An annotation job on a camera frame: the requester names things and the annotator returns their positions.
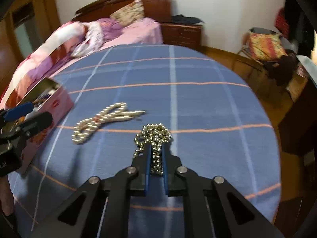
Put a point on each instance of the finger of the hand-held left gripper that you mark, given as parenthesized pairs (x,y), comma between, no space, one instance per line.
(37,122)
(19,111)

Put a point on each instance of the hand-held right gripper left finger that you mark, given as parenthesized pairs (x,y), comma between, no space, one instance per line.
(147,171)

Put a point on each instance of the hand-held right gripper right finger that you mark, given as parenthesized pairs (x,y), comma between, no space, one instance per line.
(165,176)

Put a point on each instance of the metal tin box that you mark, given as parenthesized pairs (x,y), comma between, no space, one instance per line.
(58,104)

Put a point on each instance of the pink white striped quilt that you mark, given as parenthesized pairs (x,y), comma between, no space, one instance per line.
(49,49)

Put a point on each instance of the blue checked tablecloth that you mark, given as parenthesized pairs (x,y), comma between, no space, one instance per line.
(198,104)

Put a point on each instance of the wooden wardrobe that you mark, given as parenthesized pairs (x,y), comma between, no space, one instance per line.
(29,29)

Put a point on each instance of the purple patterned quilt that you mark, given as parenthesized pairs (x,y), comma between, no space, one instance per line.
(109,28)

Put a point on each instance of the pink rolled quilt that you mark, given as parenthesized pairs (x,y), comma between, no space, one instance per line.
(138,33)

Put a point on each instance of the wooden nightstand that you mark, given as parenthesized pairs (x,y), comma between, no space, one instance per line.
(180,36)

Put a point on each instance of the dark wooden desk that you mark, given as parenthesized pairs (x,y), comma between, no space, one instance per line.
(297,129)

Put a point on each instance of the floral pillow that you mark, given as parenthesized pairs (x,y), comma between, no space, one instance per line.
(128,12)

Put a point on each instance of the dark folded clothes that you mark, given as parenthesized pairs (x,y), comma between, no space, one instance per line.
(185,19)

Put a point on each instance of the dark brown garment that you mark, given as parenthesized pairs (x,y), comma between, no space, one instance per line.
(282,69)

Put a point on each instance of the colourful patterned cushion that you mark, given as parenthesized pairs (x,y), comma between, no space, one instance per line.
(266,45)

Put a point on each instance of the wooden headboard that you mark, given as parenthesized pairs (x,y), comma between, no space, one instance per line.
(153,5)

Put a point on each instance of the hanging red garment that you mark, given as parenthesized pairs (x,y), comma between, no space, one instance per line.
(282,22)

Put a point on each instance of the hanging dark coats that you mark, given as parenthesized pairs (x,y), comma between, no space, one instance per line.
(299,22)

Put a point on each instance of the metal frame chair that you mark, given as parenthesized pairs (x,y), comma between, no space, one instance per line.
(244,47)

